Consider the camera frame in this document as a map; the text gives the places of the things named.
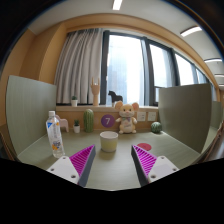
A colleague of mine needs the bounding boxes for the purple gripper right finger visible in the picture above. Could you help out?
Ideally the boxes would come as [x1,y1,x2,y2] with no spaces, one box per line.
[131,145,178,187]

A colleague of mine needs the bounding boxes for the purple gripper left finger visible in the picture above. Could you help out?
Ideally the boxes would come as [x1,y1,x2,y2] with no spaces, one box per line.
[47,145,96,187]

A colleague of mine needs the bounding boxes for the clear plastic water bottle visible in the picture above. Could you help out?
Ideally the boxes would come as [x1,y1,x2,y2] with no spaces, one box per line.
[46,111,65,158]

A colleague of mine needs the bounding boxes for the red round coaster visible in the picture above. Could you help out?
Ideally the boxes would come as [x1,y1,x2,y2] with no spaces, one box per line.
[137,143,152,151]

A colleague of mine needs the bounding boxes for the green watermelon ball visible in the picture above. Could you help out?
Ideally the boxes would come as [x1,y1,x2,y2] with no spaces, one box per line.
[151,122,162,133]

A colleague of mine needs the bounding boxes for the small potted plant on desk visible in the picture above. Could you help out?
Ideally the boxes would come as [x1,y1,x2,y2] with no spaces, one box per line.
[73,119,80,133]

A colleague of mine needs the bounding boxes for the cream paper cup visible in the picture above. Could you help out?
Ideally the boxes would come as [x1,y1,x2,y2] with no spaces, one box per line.
[100,131,118,152]

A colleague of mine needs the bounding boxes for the pink wooden horse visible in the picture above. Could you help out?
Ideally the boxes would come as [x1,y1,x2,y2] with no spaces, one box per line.
[56,116,69,131]

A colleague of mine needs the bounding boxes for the green ceramic cactus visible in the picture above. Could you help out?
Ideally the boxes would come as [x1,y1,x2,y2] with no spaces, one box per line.
[83,109,94,133]

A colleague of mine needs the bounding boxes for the plush mouse toy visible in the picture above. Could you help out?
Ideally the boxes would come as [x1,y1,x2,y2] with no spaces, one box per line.
[115,101,139,134]

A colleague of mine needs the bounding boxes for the purple number seven sign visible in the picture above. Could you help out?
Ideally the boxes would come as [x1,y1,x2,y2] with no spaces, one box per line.
[101,114,115,128]

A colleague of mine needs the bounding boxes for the right green partition panel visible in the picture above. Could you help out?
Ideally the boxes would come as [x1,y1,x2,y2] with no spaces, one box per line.
[158,84,212,153]

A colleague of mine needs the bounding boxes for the green partition panel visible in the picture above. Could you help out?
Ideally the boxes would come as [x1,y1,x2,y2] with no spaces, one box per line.
[158,84,212,153]
[6,75,56,155]

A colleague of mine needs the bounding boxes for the small potted plant on sill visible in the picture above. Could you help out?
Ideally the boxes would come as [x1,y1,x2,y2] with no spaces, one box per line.
[71,96,78,107]

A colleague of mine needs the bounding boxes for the black horse figurine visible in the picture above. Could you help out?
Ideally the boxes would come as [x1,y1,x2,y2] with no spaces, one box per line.
[108,91,123,103]

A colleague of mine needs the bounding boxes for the left green partition panel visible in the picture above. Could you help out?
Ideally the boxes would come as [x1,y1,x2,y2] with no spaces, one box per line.
[6,75,56,155]

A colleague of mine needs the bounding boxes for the wooden hand model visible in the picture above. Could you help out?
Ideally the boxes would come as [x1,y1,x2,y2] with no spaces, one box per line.
[91,81,100,106]

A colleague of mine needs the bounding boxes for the grey curtain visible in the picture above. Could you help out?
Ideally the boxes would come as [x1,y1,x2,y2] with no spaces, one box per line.
[54,28,103,104]

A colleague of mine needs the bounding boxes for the white wall socket right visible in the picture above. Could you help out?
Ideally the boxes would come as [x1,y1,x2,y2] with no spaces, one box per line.
[148,112,156,121]

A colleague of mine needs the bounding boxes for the white wall socket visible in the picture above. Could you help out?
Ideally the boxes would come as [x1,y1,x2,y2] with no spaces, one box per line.
[148,112,156,121]
[137,112,146,122]

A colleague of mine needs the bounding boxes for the white wall socket left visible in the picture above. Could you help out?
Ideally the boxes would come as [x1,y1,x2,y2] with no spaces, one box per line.
[137,112,146,122]

